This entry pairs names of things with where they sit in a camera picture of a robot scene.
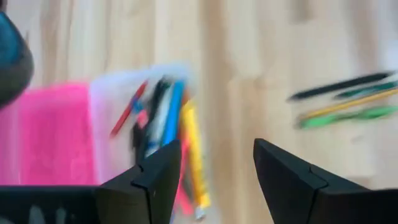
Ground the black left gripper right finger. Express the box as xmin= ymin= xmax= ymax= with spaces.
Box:
xmin=254 ymin=139 xmax=398 ymax=224

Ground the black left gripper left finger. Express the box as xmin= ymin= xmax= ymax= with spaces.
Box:
xmin=0 ymin=140 xmax=182 ymax=224

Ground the pink highlighter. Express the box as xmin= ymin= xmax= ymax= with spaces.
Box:
xmin=175 ymin=136 xmax=195 ymax=217

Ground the clear plastic supply box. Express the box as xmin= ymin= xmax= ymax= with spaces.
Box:
xmin=88 ymin=63 xmax=212 ymax=218

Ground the yellow highlighter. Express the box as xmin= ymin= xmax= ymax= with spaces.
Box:
xmin=182 ymin=101 xmax=212 ymax=218

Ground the red pen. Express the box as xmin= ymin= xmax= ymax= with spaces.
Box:
xmin=109 ymin=80 xmax=149 ymax=138

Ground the light green pen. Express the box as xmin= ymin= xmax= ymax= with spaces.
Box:
xmin=297 ymin=105 xmax=398 ymax=130

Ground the teal blue pen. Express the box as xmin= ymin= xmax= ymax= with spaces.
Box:
xmin=161 ymin=80 xmax=187 ymax=147

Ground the black pen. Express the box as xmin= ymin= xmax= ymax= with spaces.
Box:
xmin=132 ymin=77 xmax=170 ymax=156
xmin=287 ymin=71 xmax=396 ymax=102

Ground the yellow pencil green band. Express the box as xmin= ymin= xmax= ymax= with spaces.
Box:
xmin=297 ymin=88 xmax=398 ymax=121

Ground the pink plastic box lid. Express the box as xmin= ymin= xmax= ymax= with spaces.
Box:
xmin=0 ymin=82 xmax=100 ymax=187

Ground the dark green pen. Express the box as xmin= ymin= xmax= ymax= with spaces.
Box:
xmin=334 ymin=80 xmax=398 ymax=100

